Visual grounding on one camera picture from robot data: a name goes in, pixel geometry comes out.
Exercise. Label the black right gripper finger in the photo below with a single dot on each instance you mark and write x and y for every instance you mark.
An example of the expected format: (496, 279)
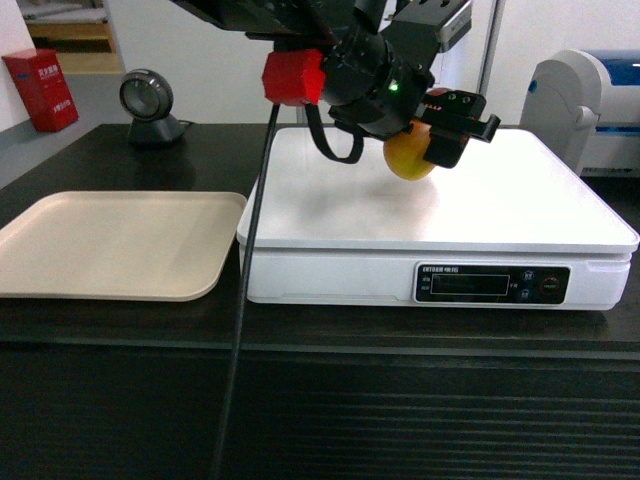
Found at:
(454, 119)

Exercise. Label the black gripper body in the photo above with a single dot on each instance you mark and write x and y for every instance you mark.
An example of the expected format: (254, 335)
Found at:
(380, 100)

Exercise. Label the red yellow mango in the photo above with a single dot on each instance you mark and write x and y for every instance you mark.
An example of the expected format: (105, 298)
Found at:
(404, 153)

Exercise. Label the red block on arm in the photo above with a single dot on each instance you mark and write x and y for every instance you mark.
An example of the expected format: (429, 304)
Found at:
(294, 78)

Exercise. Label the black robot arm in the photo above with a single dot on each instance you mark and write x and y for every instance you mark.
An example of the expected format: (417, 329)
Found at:
(372, 68)

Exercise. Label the white digital scale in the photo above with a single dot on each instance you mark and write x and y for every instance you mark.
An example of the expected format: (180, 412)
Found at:
(511, 226)

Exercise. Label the black slatted checkout counter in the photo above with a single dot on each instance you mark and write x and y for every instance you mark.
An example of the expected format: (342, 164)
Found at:
(124, 390)

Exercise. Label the grey blue label printer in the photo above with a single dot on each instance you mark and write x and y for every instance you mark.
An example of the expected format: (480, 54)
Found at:
(584, 106)

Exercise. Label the grey round barcode scanner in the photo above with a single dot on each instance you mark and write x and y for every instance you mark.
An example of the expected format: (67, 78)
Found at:
(148, 98)

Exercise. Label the wooden shelf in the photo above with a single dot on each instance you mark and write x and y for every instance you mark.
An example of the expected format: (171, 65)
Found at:
(78, 30)

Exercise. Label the beige plastic tray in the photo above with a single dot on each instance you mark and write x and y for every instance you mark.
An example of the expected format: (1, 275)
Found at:
(119, 245)

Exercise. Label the red fire extinguisher box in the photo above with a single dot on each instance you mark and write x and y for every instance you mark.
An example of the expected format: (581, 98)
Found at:
(41, 85)

